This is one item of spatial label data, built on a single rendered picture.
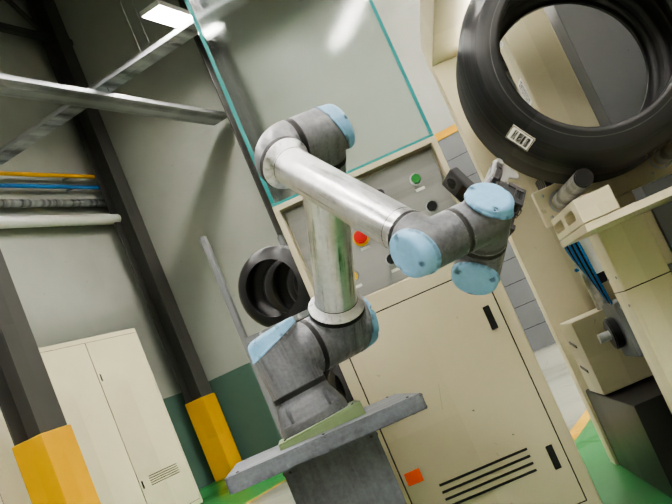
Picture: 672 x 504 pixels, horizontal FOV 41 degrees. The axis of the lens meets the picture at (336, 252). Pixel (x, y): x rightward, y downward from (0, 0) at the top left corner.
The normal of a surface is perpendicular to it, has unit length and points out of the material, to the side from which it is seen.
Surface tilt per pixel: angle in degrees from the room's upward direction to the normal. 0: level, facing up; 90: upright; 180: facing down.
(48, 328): 90
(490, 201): 56
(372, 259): 90
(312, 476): 90
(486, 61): 88
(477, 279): 129
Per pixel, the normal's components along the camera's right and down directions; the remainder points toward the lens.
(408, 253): -0.77, 0.41
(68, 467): 0.82, -0.41
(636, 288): -0.10, -0.10
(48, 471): -0.41, 0.05
